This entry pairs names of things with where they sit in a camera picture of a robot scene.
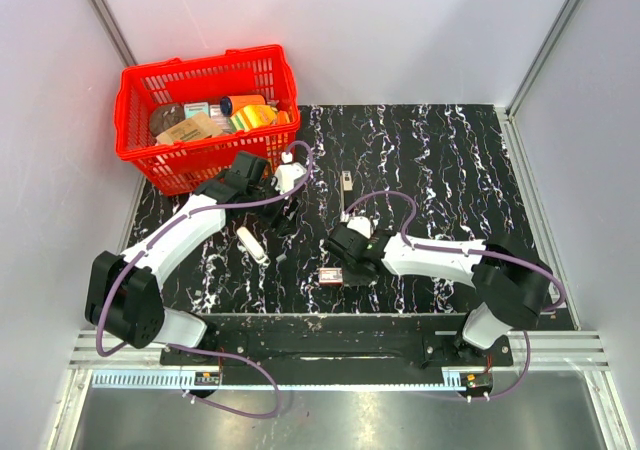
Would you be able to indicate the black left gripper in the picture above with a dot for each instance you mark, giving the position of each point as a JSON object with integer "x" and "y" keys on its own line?
{"x": 279, "y": 223}

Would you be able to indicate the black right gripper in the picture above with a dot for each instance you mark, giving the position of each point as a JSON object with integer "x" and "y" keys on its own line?
{"x": 354, "y": 281}

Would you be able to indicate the red white staple box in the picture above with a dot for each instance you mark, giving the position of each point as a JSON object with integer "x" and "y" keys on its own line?
{"x": 330, "y": 276}

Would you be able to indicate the white stapler top cover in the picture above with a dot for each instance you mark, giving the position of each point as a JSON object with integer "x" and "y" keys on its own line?
{"x": 252, "y": 246}

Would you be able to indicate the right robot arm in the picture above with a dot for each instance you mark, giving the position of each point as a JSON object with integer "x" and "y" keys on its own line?
{"x": 511, "y": 283}

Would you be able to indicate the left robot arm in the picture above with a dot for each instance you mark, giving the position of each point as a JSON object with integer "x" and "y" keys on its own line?
{"x": 124, "y": 294}

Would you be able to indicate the yellow green box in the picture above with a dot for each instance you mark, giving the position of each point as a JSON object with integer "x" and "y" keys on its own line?
{"x": 254, "y": 116}

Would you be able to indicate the red plastic basket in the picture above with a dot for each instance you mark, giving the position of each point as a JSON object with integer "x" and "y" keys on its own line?
{"x": 180, "y": 167}

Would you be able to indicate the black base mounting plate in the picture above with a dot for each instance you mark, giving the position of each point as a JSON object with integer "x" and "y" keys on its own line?
{"x": 331, "y": 350}

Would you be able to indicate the brown cardboard package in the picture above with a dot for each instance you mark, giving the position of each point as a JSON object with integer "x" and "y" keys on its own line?
{"x": 196, "y": 128}

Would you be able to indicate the orange blue-capped bottle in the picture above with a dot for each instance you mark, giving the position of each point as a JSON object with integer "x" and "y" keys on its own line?
{"x": 232, "y": 103}

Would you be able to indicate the teal label small box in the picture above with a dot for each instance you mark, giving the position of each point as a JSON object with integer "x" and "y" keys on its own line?
{"x": 192, "y": 109}

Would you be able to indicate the dark round pouch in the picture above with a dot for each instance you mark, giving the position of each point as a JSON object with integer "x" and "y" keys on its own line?
{"x": 165, "y": 117}

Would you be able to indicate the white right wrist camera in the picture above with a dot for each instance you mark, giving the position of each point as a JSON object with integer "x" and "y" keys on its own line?
{"x": 361, "y": 224}

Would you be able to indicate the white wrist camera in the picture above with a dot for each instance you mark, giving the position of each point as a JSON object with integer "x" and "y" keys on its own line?
{"x": 288, "y": 173}
{"x": 361, "y": 224}

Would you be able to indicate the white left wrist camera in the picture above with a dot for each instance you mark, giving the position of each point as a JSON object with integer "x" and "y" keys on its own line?
{"x": 288, "y": 173}

